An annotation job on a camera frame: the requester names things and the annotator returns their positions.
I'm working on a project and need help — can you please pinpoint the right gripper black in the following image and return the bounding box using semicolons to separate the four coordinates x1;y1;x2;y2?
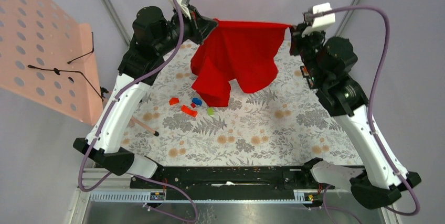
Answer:
290;21;327;85

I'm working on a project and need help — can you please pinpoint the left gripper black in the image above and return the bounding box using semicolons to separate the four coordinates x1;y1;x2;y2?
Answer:
154;3;217;55

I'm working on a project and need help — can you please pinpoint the red shirt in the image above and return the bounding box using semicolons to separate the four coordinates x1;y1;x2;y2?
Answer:
190;20;290;107

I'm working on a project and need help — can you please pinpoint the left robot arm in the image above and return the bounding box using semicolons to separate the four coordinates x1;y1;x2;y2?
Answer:
73;5;218;188

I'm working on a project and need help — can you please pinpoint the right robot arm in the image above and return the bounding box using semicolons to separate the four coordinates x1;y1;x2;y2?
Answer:
290;23;421;209

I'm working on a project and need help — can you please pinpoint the black display box with orange brooch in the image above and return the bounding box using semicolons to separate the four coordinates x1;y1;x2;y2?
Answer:
300;66;310;78

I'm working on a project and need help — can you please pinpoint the blue toy block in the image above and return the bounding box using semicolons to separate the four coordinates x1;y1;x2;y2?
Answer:
192;98;203;106

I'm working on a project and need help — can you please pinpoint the small red toy block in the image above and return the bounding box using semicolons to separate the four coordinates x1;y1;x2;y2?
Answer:
169;97;180;106

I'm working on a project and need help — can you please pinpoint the red long toy block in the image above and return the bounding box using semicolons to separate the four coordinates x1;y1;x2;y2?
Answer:
181;105;198;118

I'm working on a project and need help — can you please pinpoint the floral table mat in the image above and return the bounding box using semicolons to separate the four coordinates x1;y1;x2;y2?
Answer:
121;41;362;166

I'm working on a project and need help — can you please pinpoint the pink perforated music stand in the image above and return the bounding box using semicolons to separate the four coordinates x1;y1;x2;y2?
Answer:
1;0;127;142

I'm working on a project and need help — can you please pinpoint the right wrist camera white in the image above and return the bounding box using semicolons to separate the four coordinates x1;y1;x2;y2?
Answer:
302;3;335;37

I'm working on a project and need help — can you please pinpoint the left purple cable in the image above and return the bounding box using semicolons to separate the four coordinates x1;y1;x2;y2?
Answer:
77;0;199;224

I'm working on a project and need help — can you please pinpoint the purple cable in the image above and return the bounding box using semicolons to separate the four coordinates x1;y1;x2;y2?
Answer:
304;5;421;224
77;0;199;224

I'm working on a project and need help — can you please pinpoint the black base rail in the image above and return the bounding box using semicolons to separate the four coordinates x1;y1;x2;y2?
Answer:
152;166;327;201

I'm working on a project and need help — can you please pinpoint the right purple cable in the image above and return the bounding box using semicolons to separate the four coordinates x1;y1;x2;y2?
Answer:
304;5;421;224

